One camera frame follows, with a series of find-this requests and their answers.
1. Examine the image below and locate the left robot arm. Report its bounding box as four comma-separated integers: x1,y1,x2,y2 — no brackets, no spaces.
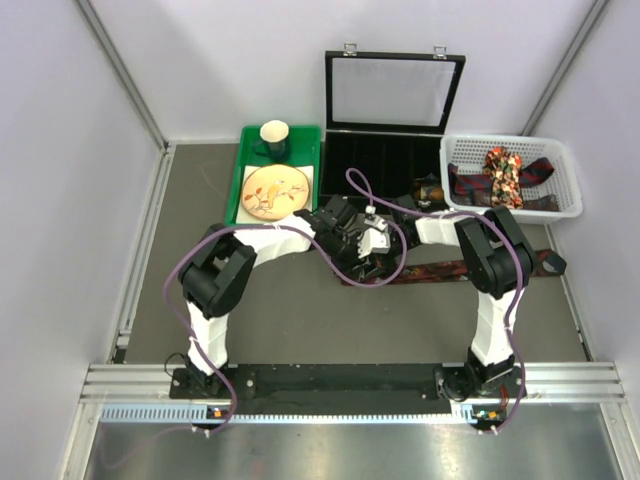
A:
178,196,391,397

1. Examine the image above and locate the slotted cable duct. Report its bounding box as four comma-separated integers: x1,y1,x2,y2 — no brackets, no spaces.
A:
99,398,504,426

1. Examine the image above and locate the black glass-lid display box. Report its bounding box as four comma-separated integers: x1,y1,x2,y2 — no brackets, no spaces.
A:
317,45,467,208

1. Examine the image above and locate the dark green mug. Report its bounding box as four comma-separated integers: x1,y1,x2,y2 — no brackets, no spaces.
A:
252,120,290,163

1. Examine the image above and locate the bird pattern plate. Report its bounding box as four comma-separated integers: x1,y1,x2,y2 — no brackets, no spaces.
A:
241,163,312,221

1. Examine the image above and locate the floral colourful tie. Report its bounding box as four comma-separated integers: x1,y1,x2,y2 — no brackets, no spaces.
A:
483,147,524,209

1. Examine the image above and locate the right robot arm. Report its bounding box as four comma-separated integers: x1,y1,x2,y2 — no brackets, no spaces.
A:
380,195,538,400

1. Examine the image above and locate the dark red patterned tie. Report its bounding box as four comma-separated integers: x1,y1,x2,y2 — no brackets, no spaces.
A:
343,249,567,285

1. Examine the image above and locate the green plastic tray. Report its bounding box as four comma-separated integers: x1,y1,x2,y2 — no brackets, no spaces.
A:
225,126,321,225

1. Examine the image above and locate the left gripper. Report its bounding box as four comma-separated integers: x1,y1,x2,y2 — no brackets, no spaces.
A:
324,230,371,282

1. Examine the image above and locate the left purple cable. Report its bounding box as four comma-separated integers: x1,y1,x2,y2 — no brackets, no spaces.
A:
163,222,409,439

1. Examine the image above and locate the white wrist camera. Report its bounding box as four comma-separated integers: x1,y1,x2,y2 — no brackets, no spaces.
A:
357,228,391,259
363,205,388,232

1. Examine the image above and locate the brown tie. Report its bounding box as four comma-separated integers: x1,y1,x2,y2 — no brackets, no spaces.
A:
412,174,444,202

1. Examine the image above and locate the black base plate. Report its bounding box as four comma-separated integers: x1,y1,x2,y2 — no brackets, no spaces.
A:
170,361,523,402

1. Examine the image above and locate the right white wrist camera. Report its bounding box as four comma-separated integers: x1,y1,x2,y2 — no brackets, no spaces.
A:
363,205,388,232

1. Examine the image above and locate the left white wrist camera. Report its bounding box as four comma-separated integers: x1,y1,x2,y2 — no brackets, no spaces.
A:
357,228,391,259

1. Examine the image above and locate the dark maroon tie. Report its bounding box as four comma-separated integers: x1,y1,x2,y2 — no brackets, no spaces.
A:
451,191,560,212

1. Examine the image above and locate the red navy striped tie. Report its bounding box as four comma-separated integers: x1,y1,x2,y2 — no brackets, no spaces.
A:
447,157,555,195

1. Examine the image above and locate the white plastic basket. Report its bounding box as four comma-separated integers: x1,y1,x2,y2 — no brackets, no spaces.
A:
439,134,583,224

